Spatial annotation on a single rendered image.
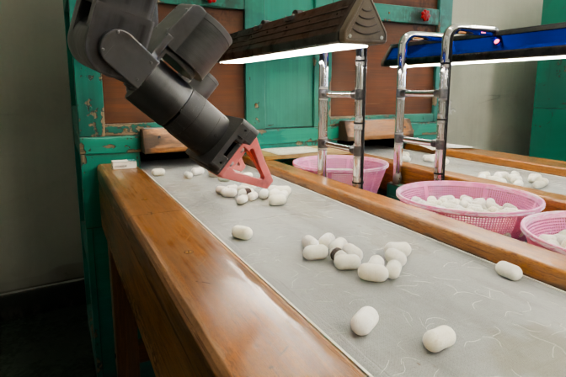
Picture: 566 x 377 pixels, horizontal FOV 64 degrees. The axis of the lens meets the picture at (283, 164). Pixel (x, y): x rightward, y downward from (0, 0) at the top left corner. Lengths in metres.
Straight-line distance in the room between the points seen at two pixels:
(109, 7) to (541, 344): 0.51
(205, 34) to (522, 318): 0.45
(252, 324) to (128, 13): 0.31
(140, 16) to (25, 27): 1.70
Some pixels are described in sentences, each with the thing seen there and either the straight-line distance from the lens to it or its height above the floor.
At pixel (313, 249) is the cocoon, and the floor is 0.76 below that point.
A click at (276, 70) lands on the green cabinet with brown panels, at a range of 1.51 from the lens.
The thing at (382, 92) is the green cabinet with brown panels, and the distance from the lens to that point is 1.75.
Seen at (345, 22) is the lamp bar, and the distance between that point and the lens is 0.70.
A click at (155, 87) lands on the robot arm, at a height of 0.97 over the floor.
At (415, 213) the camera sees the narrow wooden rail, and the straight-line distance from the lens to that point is 0.80.
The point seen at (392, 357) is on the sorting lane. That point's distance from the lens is 0.45.
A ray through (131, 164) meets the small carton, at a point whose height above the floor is 0.78.
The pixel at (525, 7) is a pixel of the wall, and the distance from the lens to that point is 4.07.
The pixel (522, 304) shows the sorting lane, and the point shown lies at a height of 0.74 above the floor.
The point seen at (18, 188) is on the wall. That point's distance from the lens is 2.19.
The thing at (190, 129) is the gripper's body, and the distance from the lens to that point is 0.51.
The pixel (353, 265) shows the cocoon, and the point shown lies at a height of 0.75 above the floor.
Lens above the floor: 0.97
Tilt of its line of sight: 10 degrees down
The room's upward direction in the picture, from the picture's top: straight up
